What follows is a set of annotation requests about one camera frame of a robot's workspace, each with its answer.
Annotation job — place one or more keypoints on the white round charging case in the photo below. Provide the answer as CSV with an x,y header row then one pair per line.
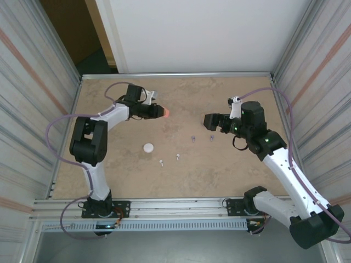
x,y
148,148

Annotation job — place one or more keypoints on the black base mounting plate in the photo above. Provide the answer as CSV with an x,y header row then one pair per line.
x,y
123,208
233,206

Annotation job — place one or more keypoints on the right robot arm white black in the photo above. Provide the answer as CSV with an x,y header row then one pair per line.
x,y
290,175

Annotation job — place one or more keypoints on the white earbud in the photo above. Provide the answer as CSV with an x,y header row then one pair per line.
x,y
161,163
178,157

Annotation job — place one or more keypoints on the aluminium table side rail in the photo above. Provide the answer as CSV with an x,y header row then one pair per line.
x,y
74,101
282,109

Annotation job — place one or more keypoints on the pink charging case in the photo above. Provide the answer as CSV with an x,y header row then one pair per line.
x,y
166,112

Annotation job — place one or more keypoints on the aluminium corner post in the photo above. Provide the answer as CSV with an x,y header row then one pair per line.
x,y
297,41
56,41

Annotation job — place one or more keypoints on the aluminium table frame rail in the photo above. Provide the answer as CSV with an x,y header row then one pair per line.
x,y
178,75

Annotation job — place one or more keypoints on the brown wooden door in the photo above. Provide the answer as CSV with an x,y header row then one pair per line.
x,y
68,27

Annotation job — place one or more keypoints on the long aluminium mounting rail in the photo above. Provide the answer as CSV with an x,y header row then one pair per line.
x,y
178,205

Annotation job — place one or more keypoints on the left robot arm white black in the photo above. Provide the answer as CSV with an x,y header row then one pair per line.
x,y
96,178

